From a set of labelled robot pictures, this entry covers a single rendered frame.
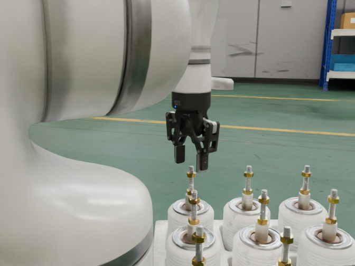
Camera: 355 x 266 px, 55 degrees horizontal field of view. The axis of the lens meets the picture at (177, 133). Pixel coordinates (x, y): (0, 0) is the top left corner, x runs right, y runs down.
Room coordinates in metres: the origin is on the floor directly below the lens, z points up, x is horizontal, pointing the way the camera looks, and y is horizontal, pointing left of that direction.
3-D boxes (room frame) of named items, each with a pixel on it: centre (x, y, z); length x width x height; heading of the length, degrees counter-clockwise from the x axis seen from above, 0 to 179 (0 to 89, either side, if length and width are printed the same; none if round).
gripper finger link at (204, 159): (0.60, -0.05, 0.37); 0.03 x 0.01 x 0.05; 37
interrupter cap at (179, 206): (0.64, -0.03, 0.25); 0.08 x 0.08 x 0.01
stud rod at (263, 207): (0.52, -0.15, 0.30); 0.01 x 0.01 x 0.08
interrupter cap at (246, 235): (0.52, -0.15, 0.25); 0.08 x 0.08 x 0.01
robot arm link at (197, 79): (0.65, -0.04, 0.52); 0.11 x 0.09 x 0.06; 127
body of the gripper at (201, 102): (0.64, -0.03, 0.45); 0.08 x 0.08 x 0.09
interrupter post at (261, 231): (0.52, -0.15, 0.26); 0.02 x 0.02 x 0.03
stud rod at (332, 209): (0.53, -0.26, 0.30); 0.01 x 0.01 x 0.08
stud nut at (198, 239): (0.41, -0.03, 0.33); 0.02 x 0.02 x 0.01; 6
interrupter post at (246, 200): (0.64, -0.14, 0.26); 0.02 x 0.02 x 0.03
